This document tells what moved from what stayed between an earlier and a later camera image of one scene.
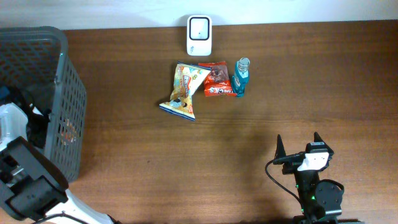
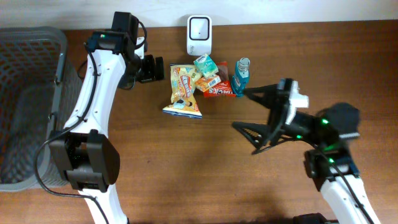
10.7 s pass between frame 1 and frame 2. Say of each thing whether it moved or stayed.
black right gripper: moved
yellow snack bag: moved
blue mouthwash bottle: stayed
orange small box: moved
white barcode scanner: stayed
